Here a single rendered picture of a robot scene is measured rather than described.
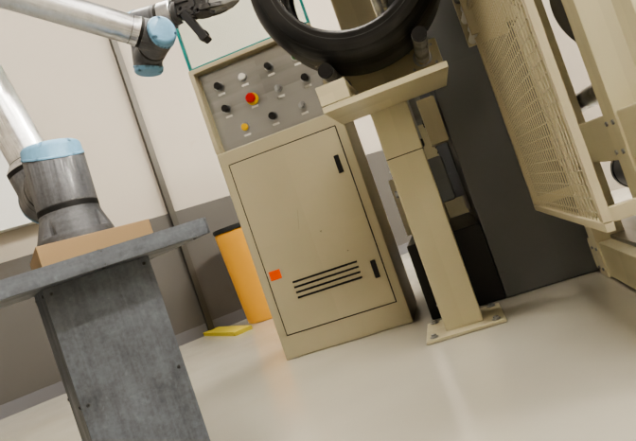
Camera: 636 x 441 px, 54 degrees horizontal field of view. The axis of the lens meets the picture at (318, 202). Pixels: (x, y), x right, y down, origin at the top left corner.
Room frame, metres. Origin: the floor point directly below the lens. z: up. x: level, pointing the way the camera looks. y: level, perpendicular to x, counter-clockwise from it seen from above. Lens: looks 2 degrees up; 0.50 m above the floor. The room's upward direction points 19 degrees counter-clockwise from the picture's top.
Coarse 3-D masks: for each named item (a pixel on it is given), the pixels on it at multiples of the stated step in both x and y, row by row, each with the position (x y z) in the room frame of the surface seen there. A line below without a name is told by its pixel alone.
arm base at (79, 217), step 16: (48, 208) 1.52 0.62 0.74; (64, 208) 1.51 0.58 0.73; (80, 208) 1.53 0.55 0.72; (96, 208) 1.57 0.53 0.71; (48, 224) 1.51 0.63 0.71; (64, 224) 1.50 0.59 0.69; (80, 224) 1.51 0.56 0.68; (96, 224) 1.53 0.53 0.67; (112, 224) 1.58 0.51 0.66; (48, 240) 1.49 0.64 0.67
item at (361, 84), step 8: (432, 40) 2.06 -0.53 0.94; (432, 48) 2.06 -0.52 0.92; (408, 56) 2.07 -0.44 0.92; (432, 56) 2.06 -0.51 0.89; (440, 56) 2.05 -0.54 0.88; (392, 64) 2.08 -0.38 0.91; (400, 64) 2.08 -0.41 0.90; (408, 64) 2.07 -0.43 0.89; (416, 64) 2.07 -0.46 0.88; (424, 64) 2.06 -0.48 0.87; (432, 64) 2.06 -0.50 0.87; (376, 72) 2.10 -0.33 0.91; (384, 72) 2.09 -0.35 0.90; (392, 72) 2.09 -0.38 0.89; (400, 72) 2.08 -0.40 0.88; (408, 72) 2.08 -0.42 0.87; (352, 80) 2.11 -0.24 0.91; (360, 80) 2.11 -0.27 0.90; (368, 80) 2.10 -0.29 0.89; (376, 80) 2.10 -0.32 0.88; (384, 80) 2.09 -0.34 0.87; (392, 80) 2.09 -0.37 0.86; (360, 88) 2.11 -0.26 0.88; (368, 88) 2.10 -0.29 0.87
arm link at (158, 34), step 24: (0, 0) 1.64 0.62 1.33; (24, 0) 1.65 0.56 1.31; (48, 0) 1.68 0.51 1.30; (72, 0) 1.71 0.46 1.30; (72, 24) 1.73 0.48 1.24; (96, 24) 1.74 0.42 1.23; (120, 24) 1.77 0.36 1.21; (144, 24) 1.80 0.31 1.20; (168, 24) 1.83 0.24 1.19; (144, 48) 1.84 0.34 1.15; (168, 48) 1.86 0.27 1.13
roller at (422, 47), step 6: (414, 30) 1.73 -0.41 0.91; (420, 30) 1.72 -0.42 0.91; (426, 30) 1.73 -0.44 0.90; (414, 36) 1.73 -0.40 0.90; (420, 36) 1.73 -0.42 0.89; (426, 36) 1.73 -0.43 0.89; (414, 42) 1.76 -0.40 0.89; (420, 42) 1.73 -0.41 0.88; (426, 42) 1.77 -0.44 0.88; (414, 48) 1.88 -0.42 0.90; (420, 48) 1.82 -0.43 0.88; (426, 48) 1.86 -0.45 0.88; (420, 54) 1.90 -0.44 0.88; (426, 54) 1.93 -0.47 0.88; (420, 60) 1.99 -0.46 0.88; (426, 60) 2.02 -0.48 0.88
